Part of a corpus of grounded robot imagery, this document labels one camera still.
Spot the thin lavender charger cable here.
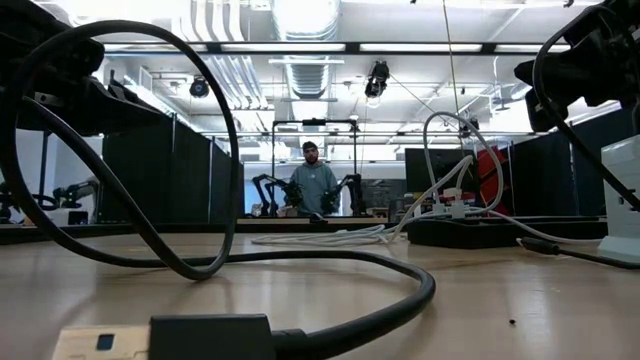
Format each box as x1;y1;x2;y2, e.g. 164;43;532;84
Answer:
422;110;604;246

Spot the black USB cable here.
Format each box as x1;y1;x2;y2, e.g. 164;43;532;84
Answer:
0;19;437;360

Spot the thin black charger cable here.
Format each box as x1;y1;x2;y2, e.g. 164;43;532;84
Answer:
517;4;640;271

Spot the red cabinet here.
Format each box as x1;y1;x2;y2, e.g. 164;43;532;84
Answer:
477;145;512;217

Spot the black power strip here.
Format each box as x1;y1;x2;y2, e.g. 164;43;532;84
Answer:
405;217;609;250

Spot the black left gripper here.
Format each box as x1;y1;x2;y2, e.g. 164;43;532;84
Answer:
0;0;166;136

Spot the black ceiling-hung lamp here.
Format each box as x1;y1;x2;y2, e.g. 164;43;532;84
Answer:
459;117;481;139
363;59;391;99
188;74;211;99

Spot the person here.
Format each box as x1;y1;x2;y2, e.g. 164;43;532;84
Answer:
288;140;340;217

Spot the black partition panel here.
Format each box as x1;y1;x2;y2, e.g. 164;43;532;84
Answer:
509;107;640;217
97;114;246;225

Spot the pale green cube power strip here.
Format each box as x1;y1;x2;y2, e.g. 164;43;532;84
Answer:
597;133;640;264

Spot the black monitor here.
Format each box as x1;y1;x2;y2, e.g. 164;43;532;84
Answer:
404;147;479;195

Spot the silver ventilation duct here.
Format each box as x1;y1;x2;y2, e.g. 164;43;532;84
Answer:
269;0;342;100

